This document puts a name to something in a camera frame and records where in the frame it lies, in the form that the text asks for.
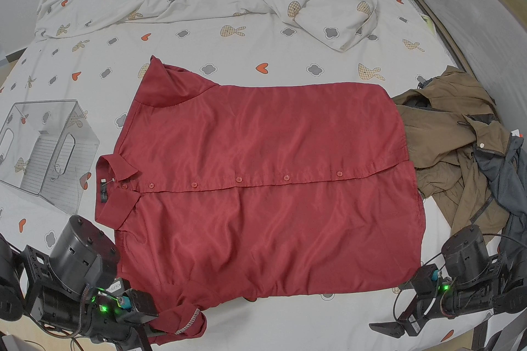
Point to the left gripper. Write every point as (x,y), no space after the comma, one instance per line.
(111,331)

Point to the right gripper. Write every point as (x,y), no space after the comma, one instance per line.
(428,310)

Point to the red shirt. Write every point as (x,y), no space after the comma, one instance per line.
(267,185)

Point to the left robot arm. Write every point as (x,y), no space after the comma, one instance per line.
(74,254)

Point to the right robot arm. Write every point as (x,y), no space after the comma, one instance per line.
(486,291)

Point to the clear plastic box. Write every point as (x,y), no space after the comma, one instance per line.
(41,160)

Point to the dark grey garment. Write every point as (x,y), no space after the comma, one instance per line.
(506,176)

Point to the brown jacket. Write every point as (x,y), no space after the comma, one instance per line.
(444,131)

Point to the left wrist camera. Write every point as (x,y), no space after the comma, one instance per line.
(140,304)

